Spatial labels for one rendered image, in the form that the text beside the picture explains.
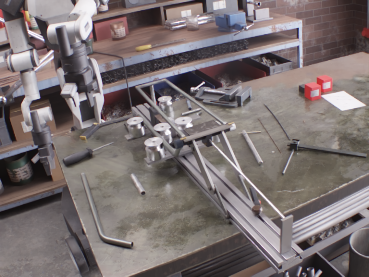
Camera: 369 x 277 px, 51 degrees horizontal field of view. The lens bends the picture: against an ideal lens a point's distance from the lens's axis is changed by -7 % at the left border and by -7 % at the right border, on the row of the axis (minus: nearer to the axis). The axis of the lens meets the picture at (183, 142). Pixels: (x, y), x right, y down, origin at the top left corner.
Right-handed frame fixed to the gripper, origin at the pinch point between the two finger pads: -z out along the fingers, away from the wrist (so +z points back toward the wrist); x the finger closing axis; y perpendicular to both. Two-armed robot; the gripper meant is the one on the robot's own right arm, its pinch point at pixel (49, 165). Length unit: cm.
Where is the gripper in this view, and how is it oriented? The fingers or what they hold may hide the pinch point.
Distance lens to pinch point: 193.3
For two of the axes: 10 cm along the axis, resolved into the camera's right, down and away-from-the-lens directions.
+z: -1.9, -9.6, -2.3
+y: 9.7, -2.1, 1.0
